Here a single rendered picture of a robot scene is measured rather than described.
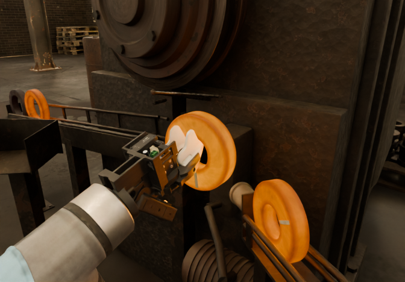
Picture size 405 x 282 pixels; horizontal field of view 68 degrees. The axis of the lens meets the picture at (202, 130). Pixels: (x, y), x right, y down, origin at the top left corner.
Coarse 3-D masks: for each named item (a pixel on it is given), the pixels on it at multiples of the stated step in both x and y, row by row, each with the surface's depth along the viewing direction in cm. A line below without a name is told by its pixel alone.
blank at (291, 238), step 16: (256, 192) 62; (272, 192) 55; (288, 192) 53; (256, 208) 62; (272, 208) 60; (288, 208) 51; (256, 224) 63; (272, 224) 60; (288, 224) 51; (304, 224) 50; (272, 240) 57; (288, 240) 51; (304, 240) 50; (288, 256) 52; (304, 256) 52
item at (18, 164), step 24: (0, 120) 112; (24, 120) 112; (48, 120) 111; (0, 144) 116; (24, 144) 93; (48, 144) 105; (0, 168) 101; (24, 168) 99; (24, 192) 107; (24, 216) 111
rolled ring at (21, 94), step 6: (12, 90) 156; (18, 90) 154; (12, 96) 158; (18, 96) 154; (24, 96) 153; (12, 102) 161; (24, 102) 152; (12, 108) 163; (18, 108) 164; (24, 108) 153; (24, 114) 155
